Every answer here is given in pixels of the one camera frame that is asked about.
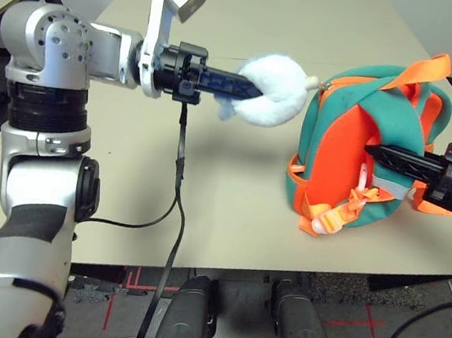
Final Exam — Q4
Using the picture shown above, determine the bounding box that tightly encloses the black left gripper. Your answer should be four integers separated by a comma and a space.
151, 38, 271, 115

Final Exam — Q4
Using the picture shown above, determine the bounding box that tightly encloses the grey white plush toy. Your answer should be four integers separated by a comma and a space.
215, 46, 323, 133

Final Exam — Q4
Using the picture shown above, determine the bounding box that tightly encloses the teal and orange backpack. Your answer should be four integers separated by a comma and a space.
278, 36, 452, 253

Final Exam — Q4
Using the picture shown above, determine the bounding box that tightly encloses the grey right robot leg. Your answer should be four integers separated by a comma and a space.
265, 278, 340, 338

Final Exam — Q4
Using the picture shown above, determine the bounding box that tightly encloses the grey robot leg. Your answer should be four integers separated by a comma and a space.
155, 271, 220, 338
265, 278, 340, 338

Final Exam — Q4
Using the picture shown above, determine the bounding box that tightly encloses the grey left robot leg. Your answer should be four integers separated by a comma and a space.
155, 271, 220, 338

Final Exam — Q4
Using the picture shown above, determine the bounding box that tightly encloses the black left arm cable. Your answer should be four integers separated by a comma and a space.
131, 98, 201, 338

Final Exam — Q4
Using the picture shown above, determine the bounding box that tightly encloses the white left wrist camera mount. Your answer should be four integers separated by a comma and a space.
133, 0, 208, 103

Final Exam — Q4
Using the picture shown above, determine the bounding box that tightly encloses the thin black cable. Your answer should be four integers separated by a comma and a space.
77, 183, 182, 237

